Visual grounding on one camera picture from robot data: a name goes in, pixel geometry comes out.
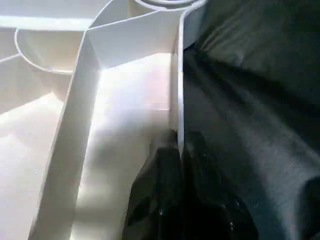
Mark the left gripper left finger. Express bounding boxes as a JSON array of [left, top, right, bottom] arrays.
[[122, 129, 183, 240]]

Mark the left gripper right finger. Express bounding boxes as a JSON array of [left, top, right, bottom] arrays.
[[159, 131, 261, 240]]

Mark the white plastic table top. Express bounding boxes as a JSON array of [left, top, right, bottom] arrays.
[[0, 0, 209, 240]]

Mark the black work mat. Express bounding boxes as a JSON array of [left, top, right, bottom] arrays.
[[179, 0, 320, 240]]

